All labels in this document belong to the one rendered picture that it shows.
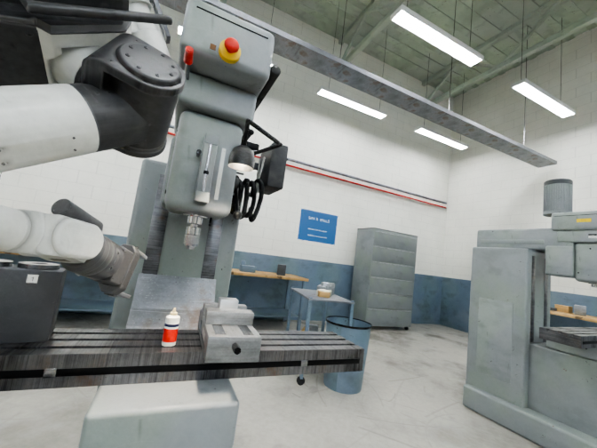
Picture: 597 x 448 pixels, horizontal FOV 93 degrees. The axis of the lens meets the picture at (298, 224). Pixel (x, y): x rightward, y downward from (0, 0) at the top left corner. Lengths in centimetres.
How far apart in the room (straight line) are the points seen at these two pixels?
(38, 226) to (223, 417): 60
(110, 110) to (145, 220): 94
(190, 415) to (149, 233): 78
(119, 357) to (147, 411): 17
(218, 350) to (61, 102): 65
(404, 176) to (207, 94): 685
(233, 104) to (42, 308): 78
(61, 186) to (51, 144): 501
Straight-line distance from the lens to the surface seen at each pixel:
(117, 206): 529
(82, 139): 47
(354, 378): 312
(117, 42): 53
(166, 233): 138
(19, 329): 106
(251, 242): 540
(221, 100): 100
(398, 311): 642
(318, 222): 594
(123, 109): 49
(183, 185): 93
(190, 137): 97
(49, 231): 58
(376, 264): 591
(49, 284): 103
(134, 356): 95
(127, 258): 78
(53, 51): 56
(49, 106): 46
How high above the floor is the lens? 121
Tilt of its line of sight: 7 degrees up
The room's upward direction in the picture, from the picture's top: 7 degrees clockwise
